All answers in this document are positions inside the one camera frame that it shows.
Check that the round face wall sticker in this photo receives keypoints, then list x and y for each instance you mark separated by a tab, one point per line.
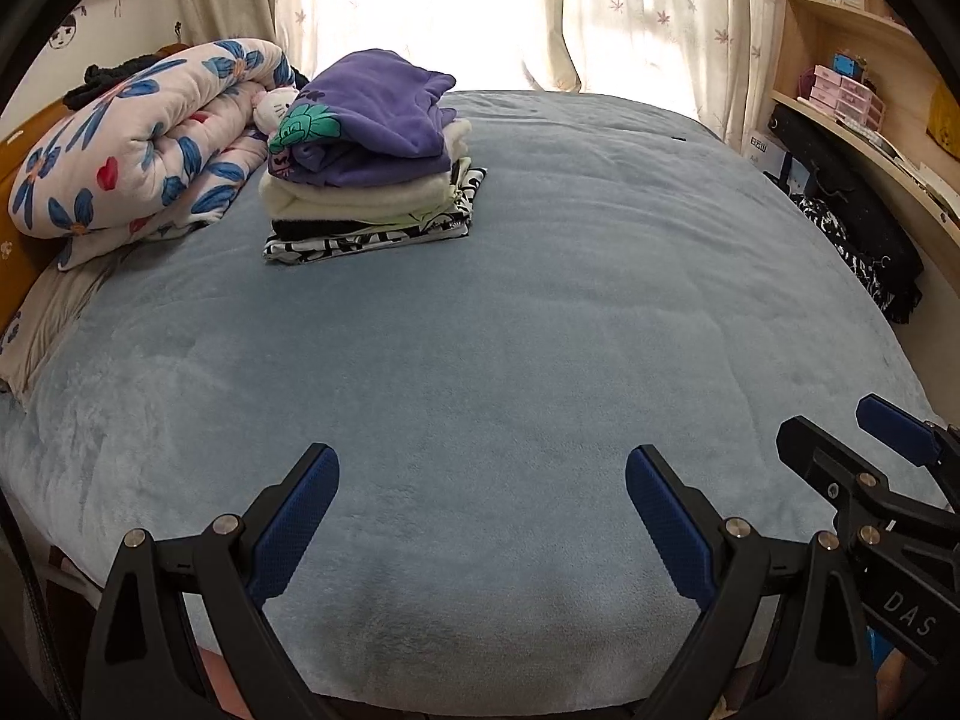
64	36

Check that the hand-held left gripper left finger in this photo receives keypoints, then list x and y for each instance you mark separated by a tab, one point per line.
296	525

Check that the maroon round object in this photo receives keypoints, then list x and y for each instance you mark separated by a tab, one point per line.
808	81

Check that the black white patterned garment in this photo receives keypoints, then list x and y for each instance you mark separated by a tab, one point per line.
375	240

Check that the white cardboard box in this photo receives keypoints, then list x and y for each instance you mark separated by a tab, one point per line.
761	152

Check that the white cat plush toy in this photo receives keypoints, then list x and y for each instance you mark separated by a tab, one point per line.
274	109

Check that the black bag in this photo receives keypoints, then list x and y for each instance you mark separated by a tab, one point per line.
847	195

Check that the black white floral cloth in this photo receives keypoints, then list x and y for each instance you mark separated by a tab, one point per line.
825	221

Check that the purple zip hoodie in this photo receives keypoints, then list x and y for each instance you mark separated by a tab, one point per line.
375	105

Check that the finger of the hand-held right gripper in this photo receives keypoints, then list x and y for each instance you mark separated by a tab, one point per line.
825	465
896	420

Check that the beige pillow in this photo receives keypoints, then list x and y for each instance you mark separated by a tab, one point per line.
45	322

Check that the light blue box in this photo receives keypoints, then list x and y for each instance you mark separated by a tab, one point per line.
797	174

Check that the white papers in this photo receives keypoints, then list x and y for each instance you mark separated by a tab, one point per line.
922	172

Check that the black fuzzy cloth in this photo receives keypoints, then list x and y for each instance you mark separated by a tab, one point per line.
97	82

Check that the yellow packet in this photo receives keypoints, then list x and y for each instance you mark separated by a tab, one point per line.
946	120

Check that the floral quilt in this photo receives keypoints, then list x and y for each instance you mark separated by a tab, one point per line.
150	135

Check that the stack of pink boxes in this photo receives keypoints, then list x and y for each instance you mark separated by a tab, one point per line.
851	101

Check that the cream fluffy garment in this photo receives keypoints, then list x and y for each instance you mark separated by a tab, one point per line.
337	199

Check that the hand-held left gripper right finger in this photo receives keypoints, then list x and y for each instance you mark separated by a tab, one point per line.
667	525

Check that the small blue box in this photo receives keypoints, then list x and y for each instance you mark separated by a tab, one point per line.
846	65

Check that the grey-blue bed blanket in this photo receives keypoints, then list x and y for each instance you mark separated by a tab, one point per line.
487	352

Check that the wooden shelf unit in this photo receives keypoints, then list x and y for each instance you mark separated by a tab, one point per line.
825	37

